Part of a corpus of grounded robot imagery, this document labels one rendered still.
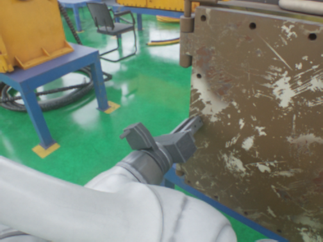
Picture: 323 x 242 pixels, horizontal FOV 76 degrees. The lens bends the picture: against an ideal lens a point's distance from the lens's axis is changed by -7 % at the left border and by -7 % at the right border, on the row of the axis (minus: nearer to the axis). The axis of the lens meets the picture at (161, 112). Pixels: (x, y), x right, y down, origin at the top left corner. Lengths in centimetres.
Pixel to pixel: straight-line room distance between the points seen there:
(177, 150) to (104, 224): 26
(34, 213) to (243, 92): 42
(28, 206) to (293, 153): 48
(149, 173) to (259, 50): 31
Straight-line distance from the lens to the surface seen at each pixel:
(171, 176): 93
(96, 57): 214
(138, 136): 44
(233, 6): 48
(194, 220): 25
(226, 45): 47
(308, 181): 58
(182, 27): 51
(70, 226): 22
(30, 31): 212
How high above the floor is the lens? 130
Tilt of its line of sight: 35 degrees down
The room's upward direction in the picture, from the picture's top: 1 degrees counter-clockwise
